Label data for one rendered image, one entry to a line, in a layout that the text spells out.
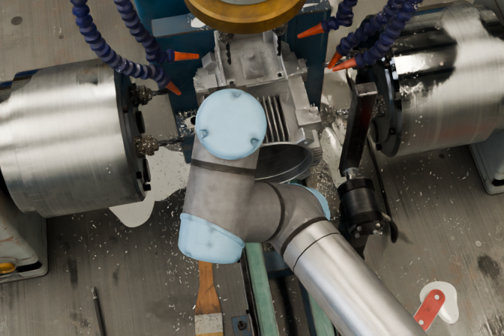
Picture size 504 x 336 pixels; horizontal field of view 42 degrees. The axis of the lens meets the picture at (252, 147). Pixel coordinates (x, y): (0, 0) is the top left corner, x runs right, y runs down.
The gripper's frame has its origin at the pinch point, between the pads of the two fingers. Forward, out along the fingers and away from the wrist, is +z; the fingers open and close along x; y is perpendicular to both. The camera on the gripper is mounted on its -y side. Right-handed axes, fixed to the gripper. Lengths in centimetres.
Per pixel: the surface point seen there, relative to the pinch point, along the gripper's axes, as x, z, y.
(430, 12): -36.4, 1.5, 14.9
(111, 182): 18.9, -1.2, -3.6
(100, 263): 27.2, 22.2, -19.7
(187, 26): 3.2, 4.9, 19.4
